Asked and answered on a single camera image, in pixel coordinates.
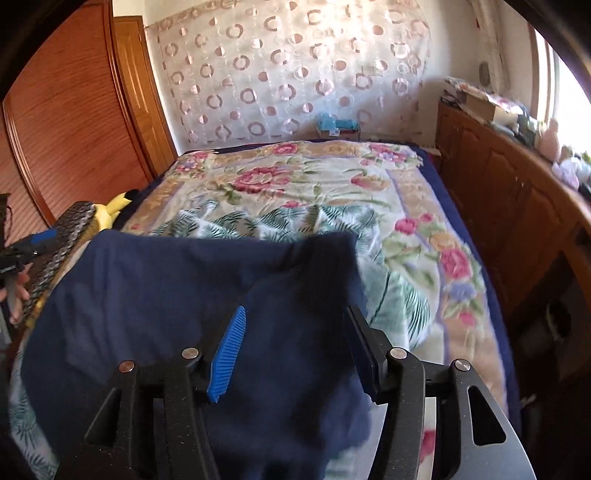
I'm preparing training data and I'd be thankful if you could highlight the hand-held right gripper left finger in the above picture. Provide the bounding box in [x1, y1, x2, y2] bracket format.
[83, 305, 247, 480]

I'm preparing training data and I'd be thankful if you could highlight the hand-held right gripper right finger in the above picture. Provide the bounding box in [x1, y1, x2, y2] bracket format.
[346, 305, 536, 480]

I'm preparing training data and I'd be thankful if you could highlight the navy printed t-shirt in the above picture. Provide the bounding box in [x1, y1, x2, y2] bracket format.
[21, 231, 375, 480]

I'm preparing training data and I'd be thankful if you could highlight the person's left hand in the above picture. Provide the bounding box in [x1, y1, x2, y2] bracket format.
[8, 263, 32, 324]

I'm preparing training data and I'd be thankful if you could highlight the black patterned pillow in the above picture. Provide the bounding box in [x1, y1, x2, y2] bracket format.
[25, 200, 95, 326]

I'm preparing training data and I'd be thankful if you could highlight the yellow plush toy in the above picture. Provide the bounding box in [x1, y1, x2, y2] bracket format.
[90, 189, 139, 232]

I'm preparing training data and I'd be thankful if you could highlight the wooden slatted wardrobe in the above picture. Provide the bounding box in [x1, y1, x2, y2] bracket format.
[0, 0, 178, 241]

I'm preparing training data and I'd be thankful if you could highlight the floral blanket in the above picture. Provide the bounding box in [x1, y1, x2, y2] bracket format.
[9, 141, 509, 480]

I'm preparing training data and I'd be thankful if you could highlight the black trash bin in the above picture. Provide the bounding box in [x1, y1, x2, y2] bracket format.
[545, 295, 578, 344]

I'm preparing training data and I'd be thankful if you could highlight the wooden cabinet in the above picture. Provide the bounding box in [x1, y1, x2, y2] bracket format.
[436, 99, 591, 370]

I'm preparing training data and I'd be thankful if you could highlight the blue tissue box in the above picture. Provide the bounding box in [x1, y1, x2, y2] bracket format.
[316, 112, 361, 141]

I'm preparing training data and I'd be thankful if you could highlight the pink jug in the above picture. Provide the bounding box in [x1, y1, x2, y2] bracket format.
[538, 119, 561, 160]

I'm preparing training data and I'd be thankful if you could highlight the circle patterned sheer curtain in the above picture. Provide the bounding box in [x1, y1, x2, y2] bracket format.
[143, 0, 432, 144]

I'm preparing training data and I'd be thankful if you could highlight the window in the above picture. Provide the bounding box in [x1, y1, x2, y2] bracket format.
[529, 23, 591, 130]

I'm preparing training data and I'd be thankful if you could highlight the white patterned window curtain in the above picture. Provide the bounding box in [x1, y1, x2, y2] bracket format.
[466, 0, 509, 88]

